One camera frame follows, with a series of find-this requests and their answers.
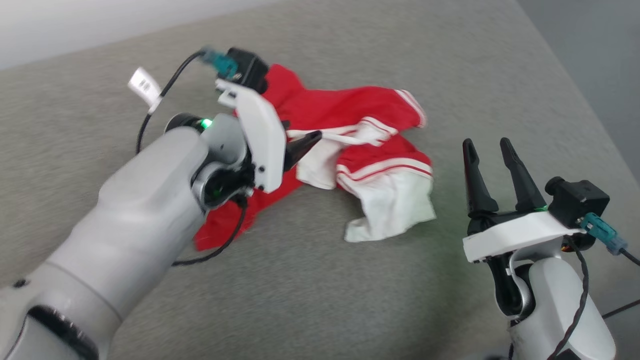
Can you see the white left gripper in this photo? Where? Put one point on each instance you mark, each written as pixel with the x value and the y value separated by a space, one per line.
pixel 262 135

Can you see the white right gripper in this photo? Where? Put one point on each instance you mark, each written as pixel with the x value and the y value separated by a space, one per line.
pixel 520 232

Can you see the red white basketball jersey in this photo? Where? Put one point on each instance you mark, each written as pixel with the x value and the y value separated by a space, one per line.
pixel 360 105

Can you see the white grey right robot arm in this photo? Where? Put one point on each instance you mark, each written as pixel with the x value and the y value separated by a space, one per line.
pixel 560 300

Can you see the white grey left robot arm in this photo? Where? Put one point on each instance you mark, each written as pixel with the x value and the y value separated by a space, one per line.
pixel 125 225

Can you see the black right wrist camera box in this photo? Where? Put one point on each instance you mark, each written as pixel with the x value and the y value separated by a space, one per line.
pixel 580 202

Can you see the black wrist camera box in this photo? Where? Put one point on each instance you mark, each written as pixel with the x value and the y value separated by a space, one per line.
pixel 580 202
pixel 247 67

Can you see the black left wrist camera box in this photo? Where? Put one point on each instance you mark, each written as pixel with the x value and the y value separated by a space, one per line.
pixel 247 67

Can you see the teal right camera connector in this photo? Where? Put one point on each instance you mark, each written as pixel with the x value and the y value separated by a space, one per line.
pixel 602 231

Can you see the teal camera connector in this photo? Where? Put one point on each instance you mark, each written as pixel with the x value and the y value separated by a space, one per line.
pixel 602 231
pixel 220 62

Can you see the teal left camera connector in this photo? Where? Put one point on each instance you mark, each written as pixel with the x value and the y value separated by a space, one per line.
pixel 220 62

